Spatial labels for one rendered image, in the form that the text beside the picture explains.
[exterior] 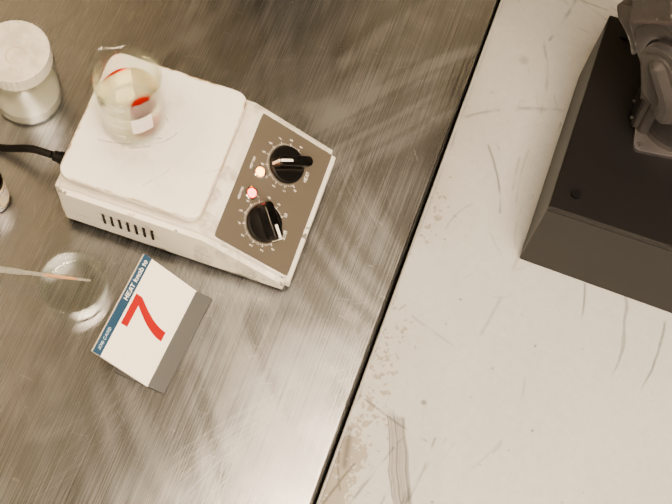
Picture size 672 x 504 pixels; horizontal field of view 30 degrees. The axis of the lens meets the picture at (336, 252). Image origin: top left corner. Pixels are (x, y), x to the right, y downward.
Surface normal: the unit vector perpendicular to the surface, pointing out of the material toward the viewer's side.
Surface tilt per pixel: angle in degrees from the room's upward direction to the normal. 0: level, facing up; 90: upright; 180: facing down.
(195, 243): 90
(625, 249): 90
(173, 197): 0
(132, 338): 40
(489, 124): 0
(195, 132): 0
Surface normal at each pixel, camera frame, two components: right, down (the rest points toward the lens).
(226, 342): 0.07, -0.36
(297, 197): 0.53, -0.15
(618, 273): -0.34, 0.87
